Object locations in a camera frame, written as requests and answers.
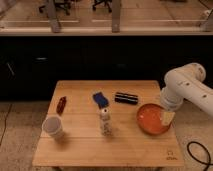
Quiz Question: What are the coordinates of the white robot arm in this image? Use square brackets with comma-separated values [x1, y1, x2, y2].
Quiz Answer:
[160, 63, 213, 116]

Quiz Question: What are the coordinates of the white patterned bottle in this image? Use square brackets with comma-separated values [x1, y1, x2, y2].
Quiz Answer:
[100, 108, 112, 136]

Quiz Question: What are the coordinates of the blue sponge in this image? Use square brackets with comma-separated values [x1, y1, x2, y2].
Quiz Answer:
[93, 92, 109, 109]

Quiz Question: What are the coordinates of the black striped cylinder case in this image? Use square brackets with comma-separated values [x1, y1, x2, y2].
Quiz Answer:
[115, 92, 138, 105]

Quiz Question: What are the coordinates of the wooden table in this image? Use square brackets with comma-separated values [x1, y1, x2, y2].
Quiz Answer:
[33, 80, 183, 167]

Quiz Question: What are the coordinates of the dark red chili pepper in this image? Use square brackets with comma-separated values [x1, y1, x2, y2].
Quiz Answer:
[56, 97, 66, 114]

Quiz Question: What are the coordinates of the orange plate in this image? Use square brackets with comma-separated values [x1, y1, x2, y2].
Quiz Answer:
[136, 103, 170, 135]

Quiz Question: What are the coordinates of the white paper cup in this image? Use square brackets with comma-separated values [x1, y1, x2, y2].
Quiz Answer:
[42, 116, 64, 140]

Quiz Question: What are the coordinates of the yellow cheese wedge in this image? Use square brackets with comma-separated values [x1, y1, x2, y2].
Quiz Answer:
[162, 111, 175, 126]

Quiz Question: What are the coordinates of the grey desk leg middle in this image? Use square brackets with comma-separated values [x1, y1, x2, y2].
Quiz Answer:
[112, 0, 121, 33]

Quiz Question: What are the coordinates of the grey desk leg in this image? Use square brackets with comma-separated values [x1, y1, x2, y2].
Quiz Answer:
[112, 0, 121, 33]
[46, 0, 60, 33]

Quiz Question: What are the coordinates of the black office chair right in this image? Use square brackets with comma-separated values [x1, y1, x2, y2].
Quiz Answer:
[91, 0, 113, 14]

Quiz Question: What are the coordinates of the black office chair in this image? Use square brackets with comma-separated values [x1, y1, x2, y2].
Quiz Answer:
[38, 0, 71, 15]
[91, 0, 113, 14]

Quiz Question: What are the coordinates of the black office chair left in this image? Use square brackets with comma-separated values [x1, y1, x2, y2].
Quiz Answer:
[38, 0, 71, 15]

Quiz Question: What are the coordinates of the grey desk leg left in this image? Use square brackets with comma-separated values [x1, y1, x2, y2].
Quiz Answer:
[46, 0, 60, 33]

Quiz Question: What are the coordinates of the black floor cable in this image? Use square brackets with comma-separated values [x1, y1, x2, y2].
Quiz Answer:
[186, 140, 213, 171]

